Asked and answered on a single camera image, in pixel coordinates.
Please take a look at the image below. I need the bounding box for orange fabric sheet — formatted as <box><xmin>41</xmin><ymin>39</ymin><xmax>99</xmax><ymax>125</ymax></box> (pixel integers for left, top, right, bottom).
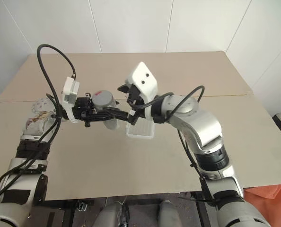
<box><xmin>242</xmin><ymin>181</ymin><xmax>281</xmax><ymax>227</ymax></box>

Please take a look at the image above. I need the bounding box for translucent white plastic jar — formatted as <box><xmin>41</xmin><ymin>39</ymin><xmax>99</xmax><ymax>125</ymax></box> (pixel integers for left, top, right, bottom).
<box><xmin>102</xmin><ymin>111</ymin><xmax>119</xmax><ymax>131</ymax></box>

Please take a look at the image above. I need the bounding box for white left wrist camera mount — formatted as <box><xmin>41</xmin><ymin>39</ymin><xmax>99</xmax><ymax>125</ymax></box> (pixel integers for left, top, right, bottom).
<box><xmin>61</xmin><ymin>76</ymin><xmax>81</xmax><ymax>124</ymax></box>

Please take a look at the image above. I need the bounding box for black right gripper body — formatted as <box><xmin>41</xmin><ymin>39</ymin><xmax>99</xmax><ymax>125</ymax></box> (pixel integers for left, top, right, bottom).
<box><xmin>126</xmin><ymin>84</ymin><xmax>146</xmax><ymax>111</ymax></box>

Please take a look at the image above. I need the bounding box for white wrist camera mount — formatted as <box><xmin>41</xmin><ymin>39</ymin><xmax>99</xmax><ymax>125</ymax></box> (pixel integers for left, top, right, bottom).
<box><xmin>61</xmin><ymin>76</ymin><xmax>81</xmax><ymax>124</ymax></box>
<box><xmin>124</xmin><ymin>61</ymin><xmax>159</xmax><ymax>119</ymax></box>

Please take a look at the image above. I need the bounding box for grey rounded shape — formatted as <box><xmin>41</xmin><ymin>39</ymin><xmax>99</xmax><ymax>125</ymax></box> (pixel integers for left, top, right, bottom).
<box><xmin>97</xmin><ymin>201</ymin><xmax>125</xmax><ymax>227</ymax></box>
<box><xmin>158</xmin><ymin>200</ymin><xmax>179</xmax><ymax>227</ymax></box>

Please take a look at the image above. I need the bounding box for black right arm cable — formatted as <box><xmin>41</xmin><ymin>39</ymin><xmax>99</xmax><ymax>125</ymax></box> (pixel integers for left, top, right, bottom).
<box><xmin>130</xmin><ymin>85</ymin><xmax>217</xmax><ymax>204</ymax></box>

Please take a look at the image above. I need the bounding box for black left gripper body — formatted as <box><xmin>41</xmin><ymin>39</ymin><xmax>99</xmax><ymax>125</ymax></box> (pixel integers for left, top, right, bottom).
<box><xmin>71</xmin><ymin>93</ymin><xmax>97</xmax><ymax>128</ymax></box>

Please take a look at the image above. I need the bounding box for clear plastic box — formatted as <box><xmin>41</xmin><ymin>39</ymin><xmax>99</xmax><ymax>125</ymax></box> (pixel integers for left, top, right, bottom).
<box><xmin>125</xmin><ymin>117</ymin><xmax>156</xmax><ymax>140</ymax></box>

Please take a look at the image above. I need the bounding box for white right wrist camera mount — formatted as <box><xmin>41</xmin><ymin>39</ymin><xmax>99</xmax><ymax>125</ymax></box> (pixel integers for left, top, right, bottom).
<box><xmin>124</xmin><ymin>61</ymin><xmax>159</xmax><ymax>119</ymax></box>

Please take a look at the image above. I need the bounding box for small metal pedal bracket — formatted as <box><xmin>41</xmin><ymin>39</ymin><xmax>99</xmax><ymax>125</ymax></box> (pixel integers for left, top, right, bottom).
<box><xmin>76</xmin><ymin>200</ymin><xmax>94</xmax><ymax>211</ymax></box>

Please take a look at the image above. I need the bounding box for grey jar lid red mark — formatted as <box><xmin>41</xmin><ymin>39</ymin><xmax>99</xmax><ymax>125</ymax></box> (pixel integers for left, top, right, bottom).
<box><xmin>91</xmin><ymin>89</ymin><xmax>115</xmax><ymax>113</ymax></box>

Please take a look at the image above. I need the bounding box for black metal table frame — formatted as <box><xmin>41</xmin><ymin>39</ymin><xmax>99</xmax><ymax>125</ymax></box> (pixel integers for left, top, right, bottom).
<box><xmin>24</xmin><ymin>190</ymin><xmax>217</xmax><ymax>227</ymax></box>

